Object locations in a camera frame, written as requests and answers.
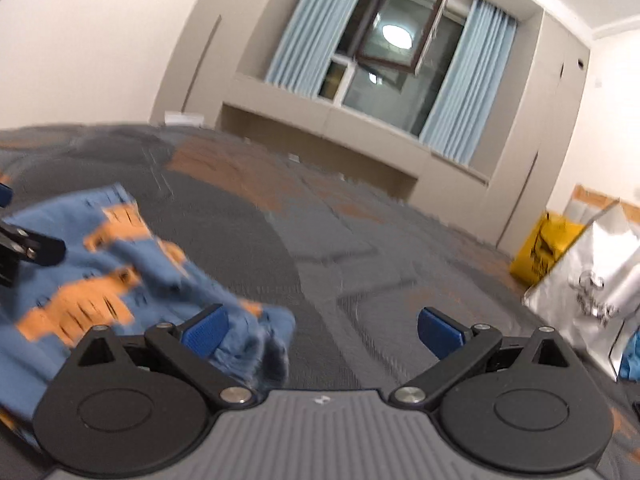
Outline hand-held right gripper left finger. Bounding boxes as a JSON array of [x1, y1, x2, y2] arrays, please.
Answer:
[[79, 304, 254, 407]]

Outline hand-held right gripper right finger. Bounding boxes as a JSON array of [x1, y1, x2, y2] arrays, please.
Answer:
[[389, 307, 571, 408]]

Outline blue pants with orange print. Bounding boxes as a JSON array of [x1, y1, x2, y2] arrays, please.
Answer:
[[0, 183, 297, 453]]

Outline yellow shopping bag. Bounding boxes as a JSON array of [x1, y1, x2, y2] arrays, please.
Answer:
[[510, 211, 586, 288]]

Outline grey orange quilted bed mattress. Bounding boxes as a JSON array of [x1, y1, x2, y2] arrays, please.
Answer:
[[0, 122, 640, 480]]

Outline white shopping bag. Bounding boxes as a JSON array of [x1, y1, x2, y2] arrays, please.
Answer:
[[522, 202, 640, 383]]

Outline blue crumpled cloth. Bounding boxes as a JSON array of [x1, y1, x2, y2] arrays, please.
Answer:
[[619, 327, 640, 381]]

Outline small white box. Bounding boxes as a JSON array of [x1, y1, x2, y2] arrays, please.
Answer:
[[162, 111, 205, 127]]

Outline wooden padded headboard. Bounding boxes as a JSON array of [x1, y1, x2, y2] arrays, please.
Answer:
[[565, 184, 623, 221]]

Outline beige built-in wardrobe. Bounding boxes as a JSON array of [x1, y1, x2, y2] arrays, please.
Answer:
[[150, 0, 591, 256]]

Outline light blue curtain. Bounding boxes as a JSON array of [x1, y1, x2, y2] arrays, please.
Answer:
[[419, 0, 518, 166], [264, 0, 377, 100]]

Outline window with dark frame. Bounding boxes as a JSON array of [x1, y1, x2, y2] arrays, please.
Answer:
[[318, 0, 473, 137]]

